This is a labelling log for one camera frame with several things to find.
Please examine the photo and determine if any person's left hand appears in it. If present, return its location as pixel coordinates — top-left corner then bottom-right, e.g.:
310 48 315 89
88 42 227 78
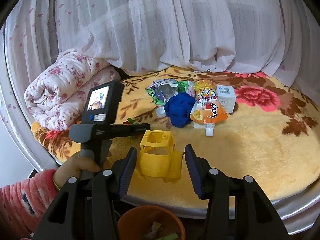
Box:
53 153 110 190

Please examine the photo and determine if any yellow floral plush blanket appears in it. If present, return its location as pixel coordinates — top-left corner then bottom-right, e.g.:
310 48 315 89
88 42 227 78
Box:
31 65 320 210

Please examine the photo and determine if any silver green snack bag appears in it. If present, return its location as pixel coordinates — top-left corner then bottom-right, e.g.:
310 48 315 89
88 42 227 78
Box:
145 79 195 106

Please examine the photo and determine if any orange trash bucket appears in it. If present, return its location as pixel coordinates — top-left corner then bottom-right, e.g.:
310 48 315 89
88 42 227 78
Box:
118 205 186 239

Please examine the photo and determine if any orange drink pouch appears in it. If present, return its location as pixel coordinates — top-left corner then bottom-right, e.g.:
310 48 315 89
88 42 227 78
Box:
190 80 228 137

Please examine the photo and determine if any white sheer curtain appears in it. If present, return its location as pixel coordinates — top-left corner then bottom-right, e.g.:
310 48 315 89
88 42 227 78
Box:
4 0 319 99

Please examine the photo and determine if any blue cloth ball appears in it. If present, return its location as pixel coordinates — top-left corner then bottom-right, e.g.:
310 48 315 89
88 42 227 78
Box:
164 92 195 128

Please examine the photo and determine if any folded pink floral quilt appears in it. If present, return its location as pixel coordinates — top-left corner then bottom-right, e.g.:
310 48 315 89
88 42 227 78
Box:
24 49 120 131

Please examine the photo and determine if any white small carton box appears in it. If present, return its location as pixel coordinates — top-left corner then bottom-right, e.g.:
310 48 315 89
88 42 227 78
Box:
216 85 236 114

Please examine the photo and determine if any white bed frame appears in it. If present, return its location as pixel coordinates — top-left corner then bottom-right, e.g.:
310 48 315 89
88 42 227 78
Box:
1 29 319 235

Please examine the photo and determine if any left forearm pink sleeve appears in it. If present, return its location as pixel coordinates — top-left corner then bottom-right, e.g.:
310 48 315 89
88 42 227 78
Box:
1 169 57 239

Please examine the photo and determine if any red green toy car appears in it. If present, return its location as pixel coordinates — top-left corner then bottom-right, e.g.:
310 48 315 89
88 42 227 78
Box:
123 118 142 138

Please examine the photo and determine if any green cardboard box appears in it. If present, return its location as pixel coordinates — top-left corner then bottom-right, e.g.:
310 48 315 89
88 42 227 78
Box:
156 233 179 240

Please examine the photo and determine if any yellow toy truck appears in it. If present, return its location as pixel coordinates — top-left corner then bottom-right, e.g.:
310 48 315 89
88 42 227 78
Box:
135 130 183 183

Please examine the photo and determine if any white bottle cap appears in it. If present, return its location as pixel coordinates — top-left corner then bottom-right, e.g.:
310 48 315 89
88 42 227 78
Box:
156 107 167 118

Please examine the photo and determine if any green foil wrapper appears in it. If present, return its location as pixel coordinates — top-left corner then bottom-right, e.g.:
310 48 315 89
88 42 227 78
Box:
142 221 161 240

